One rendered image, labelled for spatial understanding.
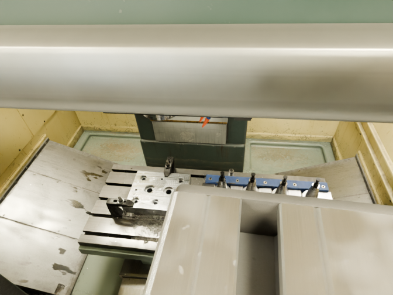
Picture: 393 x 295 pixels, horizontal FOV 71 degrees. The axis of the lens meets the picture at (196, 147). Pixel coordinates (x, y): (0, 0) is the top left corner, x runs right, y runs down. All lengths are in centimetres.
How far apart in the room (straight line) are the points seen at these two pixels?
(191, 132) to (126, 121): 77
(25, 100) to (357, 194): 167
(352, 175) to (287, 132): 61
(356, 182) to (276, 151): 65
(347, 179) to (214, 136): 80
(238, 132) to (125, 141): 103
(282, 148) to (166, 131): 94
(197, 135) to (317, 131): 95
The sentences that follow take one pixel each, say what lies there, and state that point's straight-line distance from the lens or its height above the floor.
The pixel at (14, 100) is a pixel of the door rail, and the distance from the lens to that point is 18.
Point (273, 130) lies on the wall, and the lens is 217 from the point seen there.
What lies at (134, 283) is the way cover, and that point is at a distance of 150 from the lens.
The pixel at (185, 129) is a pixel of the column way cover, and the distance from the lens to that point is 168.
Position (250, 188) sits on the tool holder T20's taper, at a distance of 104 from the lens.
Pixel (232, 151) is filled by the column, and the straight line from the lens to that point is 179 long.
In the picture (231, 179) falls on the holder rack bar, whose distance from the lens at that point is 111.
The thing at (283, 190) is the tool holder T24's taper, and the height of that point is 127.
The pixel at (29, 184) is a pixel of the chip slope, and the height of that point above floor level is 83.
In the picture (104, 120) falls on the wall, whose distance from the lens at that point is 238.
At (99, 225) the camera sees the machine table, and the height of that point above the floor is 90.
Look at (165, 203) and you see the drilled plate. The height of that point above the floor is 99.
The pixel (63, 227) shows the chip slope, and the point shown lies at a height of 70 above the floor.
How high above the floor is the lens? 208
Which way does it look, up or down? 44 degrees down
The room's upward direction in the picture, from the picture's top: 4 degrees counter-clockwise
